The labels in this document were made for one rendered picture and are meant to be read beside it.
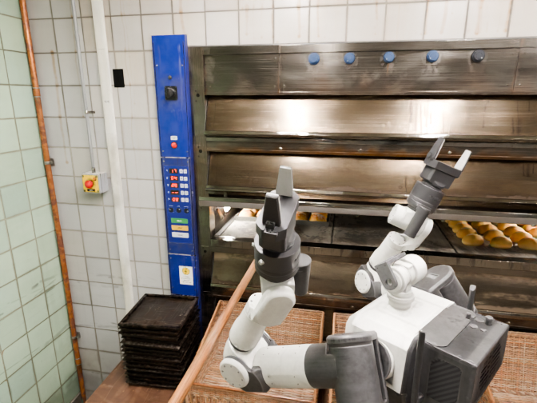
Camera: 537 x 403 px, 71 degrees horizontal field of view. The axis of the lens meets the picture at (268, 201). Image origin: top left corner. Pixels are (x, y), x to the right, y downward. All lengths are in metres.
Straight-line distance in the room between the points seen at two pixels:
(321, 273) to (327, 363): 1.13
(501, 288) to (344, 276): 0.70
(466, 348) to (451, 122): 1.09
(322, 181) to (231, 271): 0.67
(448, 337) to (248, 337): 0.42
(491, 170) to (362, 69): 0.70
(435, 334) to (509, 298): 1.19
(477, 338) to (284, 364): 0.41
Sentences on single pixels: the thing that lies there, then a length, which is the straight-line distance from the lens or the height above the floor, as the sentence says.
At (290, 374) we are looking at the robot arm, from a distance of 0.89.
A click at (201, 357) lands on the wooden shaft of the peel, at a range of 1.12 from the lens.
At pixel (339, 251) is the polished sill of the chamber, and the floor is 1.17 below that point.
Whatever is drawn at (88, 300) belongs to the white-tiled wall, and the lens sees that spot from 2.50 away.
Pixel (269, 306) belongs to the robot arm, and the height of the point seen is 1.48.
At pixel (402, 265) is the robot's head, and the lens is 0.95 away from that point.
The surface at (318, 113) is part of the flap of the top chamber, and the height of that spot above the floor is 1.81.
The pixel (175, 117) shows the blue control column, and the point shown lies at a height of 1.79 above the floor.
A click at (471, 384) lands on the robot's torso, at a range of 0.89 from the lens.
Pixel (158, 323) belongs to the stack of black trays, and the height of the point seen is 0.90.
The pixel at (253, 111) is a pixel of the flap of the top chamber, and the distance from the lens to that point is 1.79.
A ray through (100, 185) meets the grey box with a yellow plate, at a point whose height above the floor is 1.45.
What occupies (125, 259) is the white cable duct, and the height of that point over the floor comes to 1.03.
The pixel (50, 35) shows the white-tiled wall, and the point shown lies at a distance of 2.25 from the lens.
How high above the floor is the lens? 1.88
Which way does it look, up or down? 15 degrees down
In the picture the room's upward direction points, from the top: straight up
